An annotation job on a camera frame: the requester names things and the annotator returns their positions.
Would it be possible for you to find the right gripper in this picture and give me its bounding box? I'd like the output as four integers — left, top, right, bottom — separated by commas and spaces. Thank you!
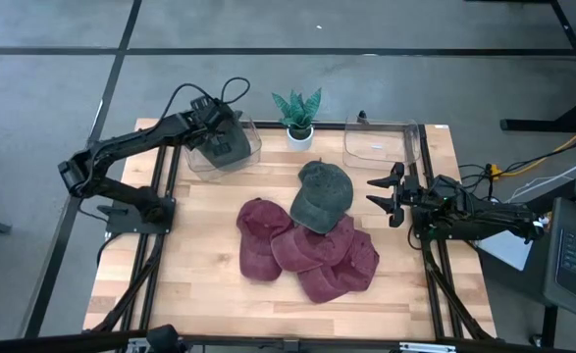
365, 161, 448, 229

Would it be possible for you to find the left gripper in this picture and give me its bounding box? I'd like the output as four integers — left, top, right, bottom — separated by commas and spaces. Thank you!
188, 94, 243, 159

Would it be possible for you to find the dark green baseball cap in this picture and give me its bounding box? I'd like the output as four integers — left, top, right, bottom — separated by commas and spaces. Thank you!
196, 113, 253, 173
289, 159, 355, 235

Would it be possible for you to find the maroon baseball cap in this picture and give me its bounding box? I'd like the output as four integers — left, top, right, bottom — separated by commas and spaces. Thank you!
270, 214, 356, 275
236, 197, 294, 283
296, 228, 381, 305

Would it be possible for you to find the clear plastic bin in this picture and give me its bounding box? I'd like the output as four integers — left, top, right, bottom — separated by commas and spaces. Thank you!
183, 113, 263, 181
341, 116, 422, 172

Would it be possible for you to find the snake plant in white pot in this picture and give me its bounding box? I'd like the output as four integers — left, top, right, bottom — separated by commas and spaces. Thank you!
271, 86, 323, 152

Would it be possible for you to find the silver closed laptop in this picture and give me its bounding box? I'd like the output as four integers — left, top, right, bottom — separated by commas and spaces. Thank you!
476, 227, 539, 273

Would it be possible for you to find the black side table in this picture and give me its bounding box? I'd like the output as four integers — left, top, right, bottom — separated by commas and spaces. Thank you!
478, 234, 561, 349

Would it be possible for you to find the black desk foot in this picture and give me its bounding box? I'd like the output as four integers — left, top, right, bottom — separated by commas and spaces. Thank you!
499, 100, 576, 134

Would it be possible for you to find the black rounded object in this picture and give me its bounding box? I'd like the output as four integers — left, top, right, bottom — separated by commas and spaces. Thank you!
144, 323, 186, 353

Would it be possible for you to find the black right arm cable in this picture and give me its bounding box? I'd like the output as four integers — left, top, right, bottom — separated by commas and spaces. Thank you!
406, 224, 425, 252

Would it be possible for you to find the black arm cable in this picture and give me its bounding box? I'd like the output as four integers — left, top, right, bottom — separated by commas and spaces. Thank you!
406, 224, 425, 252
158, 76, 252, 124

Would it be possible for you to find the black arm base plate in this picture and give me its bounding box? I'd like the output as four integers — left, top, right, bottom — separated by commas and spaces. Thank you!
105, 195, 177, 235
409, 200, 480, 241

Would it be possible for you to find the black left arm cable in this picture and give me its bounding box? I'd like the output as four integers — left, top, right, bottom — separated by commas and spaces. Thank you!
158, 76, 252, 124

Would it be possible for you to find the black aluminium frame rail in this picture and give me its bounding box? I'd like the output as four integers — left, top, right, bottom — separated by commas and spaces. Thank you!
159, 119, 426, 132
419, 125, 465, 340
407, 125, 445, 340
0, 330, 576, 353
139, 120, 183, 334
120, 120, 171, 334

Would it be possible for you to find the black diagonal frame brace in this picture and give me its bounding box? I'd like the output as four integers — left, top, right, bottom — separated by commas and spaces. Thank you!
90, 237, 166, 334
420, 239, 495, 342

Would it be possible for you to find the silver metal bracket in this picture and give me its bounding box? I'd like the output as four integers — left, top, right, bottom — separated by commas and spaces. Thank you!
398, 341, 458, 353

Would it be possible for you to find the black floor cable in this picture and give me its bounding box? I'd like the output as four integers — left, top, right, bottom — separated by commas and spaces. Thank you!
457, 139, 576, 200

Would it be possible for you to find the yellow cable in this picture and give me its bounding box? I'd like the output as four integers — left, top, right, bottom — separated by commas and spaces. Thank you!
491, 130, 576, 178

